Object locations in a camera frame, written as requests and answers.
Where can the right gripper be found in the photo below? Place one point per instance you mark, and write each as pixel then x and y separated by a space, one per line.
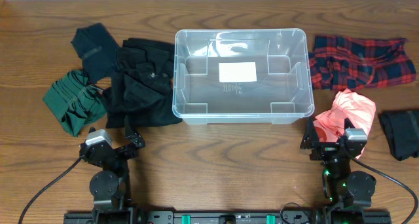
pixel 325 149

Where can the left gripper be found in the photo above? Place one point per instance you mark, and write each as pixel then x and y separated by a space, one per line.
pixel 131 139

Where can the large black garment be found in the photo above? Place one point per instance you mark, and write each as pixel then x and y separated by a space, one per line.
pixel 141 89

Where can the dark green garment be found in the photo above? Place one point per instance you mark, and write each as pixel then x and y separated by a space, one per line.
pixel 74 102

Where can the small black cloth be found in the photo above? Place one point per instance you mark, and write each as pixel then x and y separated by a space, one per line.
pixel 97 49

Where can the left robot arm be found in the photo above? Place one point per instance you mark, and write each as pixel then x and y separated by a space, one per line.
pixel 111 186

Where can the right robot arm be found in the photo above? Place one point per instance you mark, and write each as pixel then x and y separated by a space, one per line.
pixel 350 192

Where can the coral pink garment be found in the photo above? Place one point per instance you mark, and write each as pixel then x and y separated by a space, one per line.
pixel 357 108

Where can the red navy plaid shirt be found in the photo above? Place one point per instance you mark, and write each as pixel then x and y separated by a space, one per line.
pixel 339 63

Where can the black folded cloth right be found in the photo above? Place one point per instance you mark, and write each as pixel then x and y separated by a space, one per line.
pixel 401 131

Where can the white label in bin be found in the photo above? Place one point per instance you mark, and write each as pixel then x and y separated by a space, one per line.
pixel 237 72

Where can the clear plastic storage bin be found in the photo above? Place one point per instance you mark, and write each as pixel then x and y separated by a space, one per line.
pixel 282 93

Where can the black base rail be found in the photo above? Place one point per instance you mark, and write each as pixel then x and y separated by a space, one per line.
pixel 169 217

